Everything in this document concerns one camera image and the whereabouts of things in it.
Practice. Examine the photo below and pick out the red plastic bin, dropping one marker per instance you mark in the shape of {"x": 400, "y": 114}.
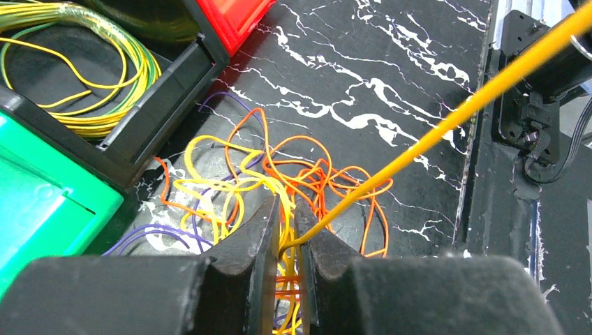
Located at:
{"x": 234, "y": 20}

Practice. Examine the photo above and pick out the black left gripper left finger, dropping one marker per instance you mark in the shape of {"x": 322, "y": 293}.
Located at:
{"x": 229, "y": 289}

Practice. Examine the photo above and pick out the black plastic bin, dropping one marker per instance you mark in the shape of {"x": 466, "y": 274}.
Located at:
{"x": 106, "y": 83}

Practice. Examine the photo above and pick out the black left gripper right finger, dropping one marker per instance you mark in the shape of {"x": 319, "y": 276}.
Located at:
{"x": 347, "y": 293}

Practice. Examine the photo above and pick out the green plastic bin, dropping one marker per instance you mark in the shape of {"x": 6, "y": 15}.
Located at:
{"x": 50, "y": 206}

